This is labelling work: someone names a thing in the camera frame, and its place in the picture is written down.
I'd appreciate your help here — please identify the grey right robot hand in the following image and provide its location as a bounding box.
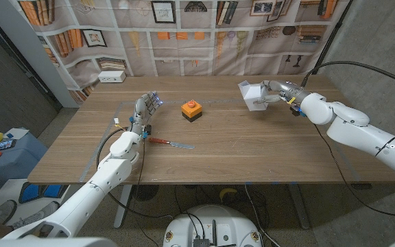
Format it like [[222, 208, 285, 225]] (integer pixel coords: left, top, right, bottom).
[[252, 80, 311, 107]]

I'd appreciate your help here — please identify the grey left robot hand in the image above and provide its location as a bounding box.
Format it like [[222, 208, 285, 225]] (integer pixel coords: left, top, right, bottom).
[[128, 91, 164, 138]]

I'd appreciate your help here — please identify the white milk carton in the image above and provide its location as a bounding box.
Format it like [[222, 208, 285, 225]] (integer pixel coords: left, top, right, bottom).
[[237, 80, 270, 113]]

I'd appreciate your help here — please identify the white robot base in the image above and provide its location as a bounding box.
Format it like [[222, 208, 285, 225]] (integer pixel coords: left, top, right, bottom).
[[163, 204, 263, 247]]

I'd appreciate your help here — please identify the white power strip box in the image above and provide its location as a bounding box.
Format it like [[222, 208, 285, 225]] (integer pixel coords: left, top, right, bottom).
[[97, 70, 127, 84]]

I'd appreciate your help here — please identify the orange black button box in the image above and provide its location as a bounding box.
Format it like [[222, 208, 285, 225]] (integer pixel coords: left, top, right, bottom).
[[180, 99, 204, 124]]

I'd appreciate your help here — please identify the black backdrop stand pole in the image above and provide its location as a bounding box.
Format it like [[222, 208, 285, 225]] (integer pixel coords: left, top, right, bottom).
[[312, 0, 355, 75]]

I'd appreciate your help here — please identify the printed bookshelf backdrop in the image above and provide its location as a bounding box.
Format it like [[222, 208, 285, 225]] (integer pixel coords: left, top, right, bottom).
[[10, 0, 351, 106]]

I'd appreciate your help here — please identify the black round fan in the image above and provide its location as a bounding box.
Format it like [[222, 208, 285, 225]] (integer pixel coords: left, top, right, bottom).
[[131, 184, 160, 202]]

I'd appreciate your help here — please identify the white table leg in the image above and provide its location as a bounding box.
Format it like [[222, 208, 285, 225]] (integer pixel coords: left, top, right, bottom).
[[113, 184, 133, 229]]

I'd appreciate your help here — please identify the grey table leg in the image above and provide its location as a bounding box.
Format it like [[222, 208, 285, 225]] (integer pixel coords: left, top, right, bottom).
[[288, 184, 311, 230]]

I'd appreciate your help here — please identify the yellow banana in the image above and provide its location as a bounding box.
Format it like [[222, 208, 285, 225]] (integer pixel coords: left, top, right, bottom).
[[219, 187, 239, 202]]

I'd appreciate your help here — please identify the white paper sheet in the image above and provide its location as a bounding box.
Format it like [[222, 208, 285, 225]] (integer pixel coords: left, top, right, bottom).
[[4, 128, 30, 141]]

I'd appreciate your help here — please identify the white floor mat blue print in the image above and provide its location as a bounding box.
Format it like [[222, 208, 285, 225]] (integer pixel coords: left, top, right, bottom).
[[0, 178, 78, 227]]

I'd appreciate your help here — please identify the blue-grey stool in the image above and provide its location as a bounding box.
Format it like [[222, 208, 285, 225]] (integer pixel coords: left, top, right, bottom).
[[0, 132, 49, 188]]

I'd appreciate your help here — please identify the grey sneaker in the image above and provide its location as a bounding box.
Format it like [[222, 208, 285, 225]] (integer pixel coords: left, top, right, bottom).
[[0, 200, 19, 226], [12, 201, 61, 231]]

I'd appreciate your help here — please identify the white robot torso edge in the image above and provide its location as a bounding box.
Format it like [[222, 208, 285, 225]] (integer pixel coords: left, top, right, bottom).
[[0, 237, 118, 247]]

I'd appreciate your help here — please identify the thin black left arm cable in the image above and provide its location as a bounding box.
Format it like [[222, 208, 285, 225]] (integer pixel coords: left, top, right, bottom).
[[106, 137, 173, 220]]

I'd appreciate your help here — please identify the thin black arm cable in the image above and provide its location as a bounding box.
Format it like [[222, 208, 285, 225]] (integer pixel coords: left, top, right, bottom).
[[313, 123, 395, 220], [106, 137, 173, 220]]

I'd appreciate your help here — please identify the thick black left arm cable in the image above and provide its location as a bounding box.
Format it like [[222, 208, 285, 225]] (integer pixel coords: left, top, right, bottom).
[[96, 127, 127, 167]]

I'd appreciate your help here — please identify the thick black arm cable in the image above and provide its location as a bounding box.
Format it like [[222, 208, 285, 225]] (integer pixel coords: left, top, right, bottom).
[[96, 127, 127, 167], [300, 60, 395, 91]]

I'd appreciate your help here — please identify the knife with red-brown handle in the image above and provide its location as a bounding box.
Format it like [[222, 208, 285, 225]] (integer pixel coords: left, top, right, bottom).
[[148, 137, 196, 150]]

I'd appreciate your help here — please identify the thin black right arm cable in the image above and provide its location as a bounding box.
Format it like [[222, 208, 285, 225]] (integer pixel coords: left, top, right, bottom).
[[313, 123, 395, 220]]

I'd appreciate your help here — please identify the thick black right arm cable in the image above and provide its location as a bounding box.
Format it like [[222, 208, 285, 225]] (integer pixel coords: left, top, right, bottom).
[[300, 60, 395, 91]]

